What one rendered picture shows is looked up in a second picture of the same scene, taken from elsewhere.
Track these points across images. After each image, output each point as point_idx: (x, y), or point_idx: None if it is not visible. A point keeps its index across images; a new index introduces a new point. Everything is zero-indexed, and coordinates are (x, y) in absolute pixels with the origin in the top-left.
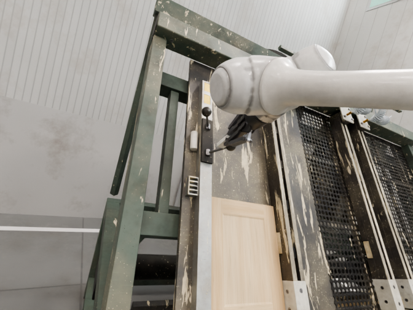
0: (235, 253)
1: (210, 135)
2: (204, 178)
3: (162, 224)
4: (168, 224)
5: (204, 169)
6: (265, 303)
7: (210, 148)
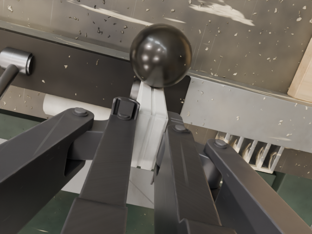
0: None
1: (57, 57)
2: (240, 120)
3: (300, 199)
4: (305, 188)
5: (206, 112)
6: None
7: (124, 74)
